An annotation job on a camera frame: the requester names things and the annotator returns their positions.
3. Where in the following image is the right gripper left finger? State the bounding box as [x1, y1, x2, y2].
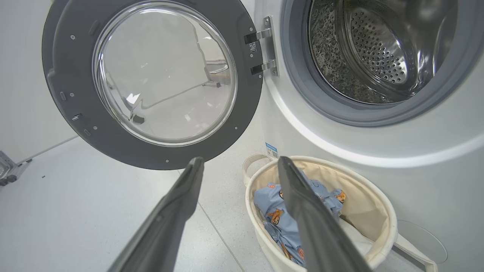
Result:
[108, 157, 205, 272]

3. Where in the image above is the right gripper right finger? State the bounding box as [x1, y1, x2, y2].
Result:
[277, 156, 373, 272]

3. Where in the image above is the blue bear-print garment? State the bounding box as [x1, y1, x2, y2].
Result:
[263, 221, 307, 267]
[253, 170, 346, 227]

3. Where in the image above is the round black glass washer door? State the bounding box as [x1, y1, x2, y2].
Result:
[42, 0, 263, 170]

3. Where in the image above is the white cloth basket liner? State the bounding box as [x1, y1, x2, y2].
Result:
[338, 217, 375, 258]

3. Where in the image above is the cream canvas laundry basket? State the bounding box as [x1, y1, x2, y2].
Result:
[242, 153, 439, 272]

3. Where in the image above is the white front-load washing machine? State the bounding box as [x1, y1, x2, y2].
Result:
[242, 0, 484, 272]

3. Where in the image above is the metal door hinge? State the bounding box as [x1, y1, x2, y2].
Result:
[244, 16, 279, 77]

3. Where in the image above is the grey metal stand foot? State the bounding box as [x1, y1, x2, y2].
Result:
[0, 150, 33, 186]

